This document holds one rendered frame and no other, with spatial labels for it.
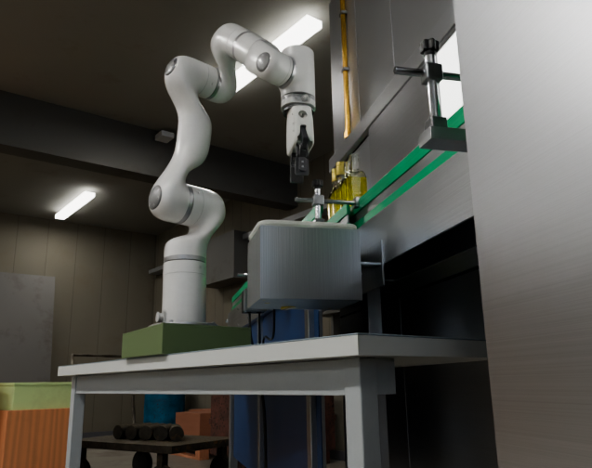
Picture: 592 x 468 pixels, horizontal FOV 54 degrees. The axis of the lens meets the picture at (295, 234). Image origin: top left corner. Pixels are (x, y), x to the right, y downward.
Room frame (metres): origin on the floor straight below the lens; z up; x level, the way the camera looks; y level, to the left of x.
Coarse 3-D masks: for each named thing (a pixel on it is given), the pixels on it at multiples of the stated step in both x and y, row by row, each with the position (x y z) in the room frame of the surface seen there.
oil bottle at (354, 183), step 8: (344, 176) 1.58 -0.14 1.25; (352, 176) 1.54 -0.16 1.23; (360, 176) 1.55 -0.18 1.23; (344, 184) 1.58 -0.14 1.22; (352, 184) 1.54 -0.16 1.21; (360, 184) 1.55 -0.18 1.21; (344, 192) 1.58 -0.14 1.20; (352, 192) 1.54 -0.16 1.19; (360, 192) 1.55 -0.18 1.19; (352, 200) 1.54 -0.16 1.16
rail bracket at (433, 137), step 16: (432, 48) 0.78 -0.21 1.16; (432, 64) 0.78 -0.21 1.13; (432, 80) 0.79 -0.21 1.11; (448, 80) 0.80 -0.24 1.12; (432, 96) 0.79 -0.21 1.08; (432, 112) 0.79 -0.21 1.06; (432, 128) 0.77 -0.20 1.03; (448, 128) 0.78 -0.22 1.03; (432, 144) 0.79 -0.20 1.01; (448, 144) 0.79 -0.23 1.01; (464, 144) 0.79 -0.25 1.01
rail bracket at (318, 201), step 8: (312, 184) 1.42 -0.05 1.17; (320, 184) 1.41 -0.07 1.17; (320, 192) 1.41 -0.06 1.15; (296, 200) 1.40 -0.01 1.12; (304, 200) 1.40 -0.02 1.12; (312, 200) 1.41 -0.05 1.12; (320, 200) 1.40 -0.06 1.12; (328, 200) 1.42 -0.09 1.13; (336, 200) 1.42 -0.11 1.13; (344, 200) 1.43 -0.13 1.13; (320, 208) 1.41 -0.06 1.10; (320, 216) 1.41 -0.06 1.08
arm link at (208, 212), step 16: (208, 192) 1.62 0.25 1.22; (192, 208) 1.58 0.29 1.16; (208, 208) 1.61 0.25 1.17; (224, 208) 1.66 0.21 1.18; (192, 224) 1.63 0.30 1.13; (208, 224) 1.62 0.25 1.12; (176, 240) 1.57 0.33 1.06; (192, 240) 1.57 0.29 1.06; (208, 240) 1.62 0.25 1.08; (176, 256) 1.56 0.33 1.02; (192, 256) 1.57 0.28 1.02
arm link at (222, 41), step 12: (228, 24) 1.44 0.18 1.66; (216, 36) 1.46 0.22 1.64; (228, 36) 1.42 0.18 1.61; (216, 48) 1.48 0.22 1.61; (228, 48) 1.43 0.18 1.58; (216, 60) 1.53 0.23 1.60; (228, 60) 1.50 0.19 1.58; (228, 72) 1.54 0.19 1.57; (228, 84) 1.59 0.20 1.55; (216, 96) 1.61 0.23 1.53; (228, 96) 1.62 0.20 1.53
